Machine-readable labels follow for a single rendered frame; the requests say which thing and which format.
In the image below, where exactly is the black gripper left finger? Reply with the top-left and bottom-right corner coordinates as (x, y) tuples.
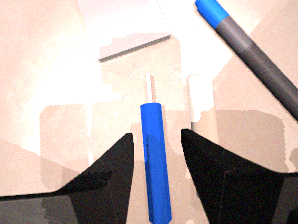
(0, 133), (134, 224)

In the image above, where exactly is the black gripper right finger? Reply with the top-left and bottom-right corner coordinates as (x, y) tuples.
(181, 128), (298, 224)

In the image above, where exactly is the black stylus with blue tip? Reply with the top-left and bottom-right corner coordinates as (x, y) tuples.
(194, 0), (298, 122)

